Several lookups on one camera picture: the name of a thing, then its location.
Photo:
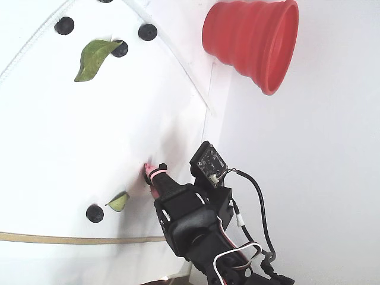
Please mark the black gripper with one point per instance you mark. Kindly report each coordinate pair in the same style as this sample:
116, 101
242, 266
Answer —
177, 198

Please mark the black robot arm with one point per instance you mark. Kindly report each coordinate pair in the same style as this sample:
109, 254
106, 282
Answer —
207, 261

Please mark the red collapsible silicone cup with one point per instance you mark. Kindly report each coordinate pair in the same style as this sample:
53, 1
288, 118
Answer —
246, 38

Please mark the green leaf with stem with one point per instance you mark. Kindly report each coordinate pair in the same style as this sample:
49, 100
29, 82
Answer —
118, 203

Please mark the large dark blueberry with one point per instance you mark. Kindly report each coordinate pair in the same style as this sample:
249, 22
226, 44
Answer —
95, 213

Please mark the long wooden stick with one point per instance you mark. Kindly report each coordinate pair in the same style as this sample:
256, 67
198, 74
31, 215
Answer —
89, 240

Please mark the large green leaf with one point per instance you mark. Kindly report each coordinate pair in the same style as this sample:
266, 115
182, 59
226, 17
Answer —
92, 58

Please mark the black camera circuit board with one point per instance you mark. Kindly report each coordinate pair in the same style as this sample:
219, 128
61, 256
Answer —
209, 163

